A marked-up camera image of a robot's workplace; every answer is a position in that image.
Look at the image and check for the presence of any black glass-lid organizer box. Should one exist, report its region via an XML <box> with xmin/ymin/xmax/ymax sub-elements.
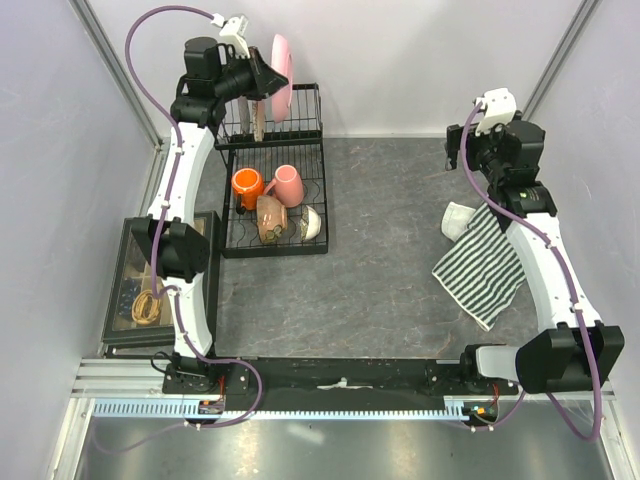
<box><xmin>102</xmin><ymin>211</ymin><xmax>220</xmax><ymax>348</ymax></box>

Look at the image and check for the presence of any blue cable duct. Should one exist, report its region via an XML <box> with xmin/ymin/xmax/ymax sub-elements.
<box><xmin>92</xmin><ymin>398</ymin><xmax>480</xmax><ymax>421</ymax></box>

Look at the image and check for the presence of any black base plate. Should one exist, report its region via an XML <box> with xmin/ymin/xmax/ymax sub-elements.
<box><xmin>162</xmin><ymin>357</ymin><xmax>517</xmax><ymax>413</ymax></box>

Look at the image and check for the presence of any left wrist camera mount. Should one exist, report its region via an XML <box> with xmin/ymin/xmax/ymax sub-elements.
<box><xmin>210</xmin><ymin>13</ymin><xmax>250</xmax><ymax>58</ymax></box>

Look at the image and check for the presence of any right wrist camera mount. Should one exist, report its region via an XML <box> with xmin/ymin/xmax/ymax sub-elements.
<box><xmin>474</xmin><ymin>87</ymin><xmax>517</xmax><ymax>136</ymax></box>

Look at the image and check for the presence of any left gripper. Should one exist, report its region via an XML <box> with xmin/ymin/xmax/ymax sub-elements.
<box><xmin>213</xmin><ymin>47</ymin><xmax>287</xmax><ymax>103</ymax></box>

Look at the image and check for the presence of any pink plate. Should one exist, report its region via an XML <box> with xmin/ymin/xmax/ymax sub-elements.
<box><xmin>271</xmin><ymin>34</ymin><xmax>294</xmax><ymax>123</ymax></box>

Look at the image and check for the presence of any aluminium frame rail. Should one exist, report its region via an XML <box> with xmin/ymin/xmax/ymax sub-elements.
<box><xmin>69</xmin><ymin>357</ymin><xmax>615</xmax><ymax>399</ymax></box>

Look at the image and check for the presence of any black wire dish rack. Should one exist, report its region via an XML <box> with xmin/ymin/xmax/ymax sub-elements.
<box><xmin>215</xmin><ymin>83</ymin><xmax>329</xmax><ymax>259</ymax></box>

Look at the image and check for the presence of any pink mug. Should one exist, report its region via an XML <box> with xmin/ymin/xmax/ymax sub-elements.
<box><xmin>263</xmin><ymin>164</ymin><xmax>305</xmax><ymax>208</ymax></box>

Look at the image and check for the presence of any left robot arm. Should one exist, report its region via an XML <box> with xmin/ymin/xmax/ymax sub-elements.
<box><xmin>131</xmin><ymin>35</ymin><xmax>293</xmax><ymax>393</ymax></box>

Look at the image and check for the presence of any speckled beige plate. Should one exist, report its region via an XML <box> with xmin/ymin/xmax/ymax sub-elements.
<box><xmin>252</xmin><ymin>100</ymin><xmax>266</xmax><ymax>142</ymax></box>

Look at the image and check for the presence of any white patterned bowl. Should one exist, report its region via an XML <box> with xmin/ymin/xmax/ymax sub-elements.
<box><xmin>299</xmin><ymin>205</ymin><xmax>322</xmax><ymax>242</ymax></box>

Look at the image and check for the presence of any beige patterned cup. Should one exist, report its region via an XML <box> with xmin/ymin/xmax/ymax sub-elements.
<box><xmin>256</xmin><ymin>195</ymin><xmax>288</xmax><ymax>245</ymax></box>

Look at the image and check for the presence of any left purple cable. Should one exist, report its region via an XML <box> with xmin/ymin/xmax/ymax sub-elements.
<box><xmin>88</xmin><ymin>4</ymin><xmax>264</xmax><ymax>454</ymax></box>

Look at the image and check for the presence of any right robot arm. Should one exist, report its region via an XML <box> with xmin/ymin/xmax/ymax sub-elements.
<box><xmin>445</xmin><ymin>118</ymin><xmax>625</xmax><ymax>394</ymax></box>

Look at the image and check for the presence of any green striped towel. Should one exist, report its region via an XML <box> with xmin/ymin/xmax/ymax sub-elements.
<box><xmin>432</xmin><ymin>205</ymin><xmax>525</xmax><ymax>331</ymax></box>

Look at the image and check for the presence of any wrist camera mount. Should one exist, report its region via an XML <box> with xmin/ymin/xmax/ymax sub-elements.
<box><xmin>210</xmin><ymin>13</ymin><xmax>250</xmax><ymax>58</ymax></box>
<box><xmin>474</xmin><ymin>87</ymin><xmax>517</xmax><ymax>136</ymax></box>

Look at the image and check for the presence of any orange mug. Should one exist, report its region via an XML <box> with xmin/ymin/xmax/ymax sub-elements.
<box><xmin>231</xmin><ymin>168</ymin><xmax>265</xmax><ymax>215</ymax></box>

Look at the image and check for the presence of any white folded cloth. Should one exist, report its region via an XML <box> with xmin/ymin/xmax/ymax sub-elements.
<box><xmin>441</xmin><ymin>202</ymin><xmax>476</xmax><ymax>242</ymax></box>

